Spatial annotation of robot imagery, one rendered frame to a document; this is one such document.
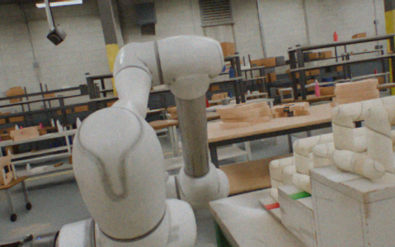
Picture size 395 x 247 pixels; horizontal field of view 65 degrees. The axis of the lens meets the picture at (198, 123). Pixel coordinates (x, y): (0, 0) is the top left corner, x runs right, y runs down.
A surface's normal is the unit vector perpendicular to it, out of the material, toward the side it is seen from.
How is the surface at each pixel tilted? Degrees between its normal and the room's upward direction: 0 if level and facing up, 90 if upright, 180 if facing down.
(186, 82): 129
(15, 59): 90
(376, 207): 90
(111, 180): 111
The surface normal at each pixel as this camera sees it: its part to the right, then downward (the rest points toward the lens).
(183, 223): 0.54, -0.37
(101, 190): -0.16, 0.50
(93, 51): 0.19, 0.07
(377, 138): -0.55, 0.18
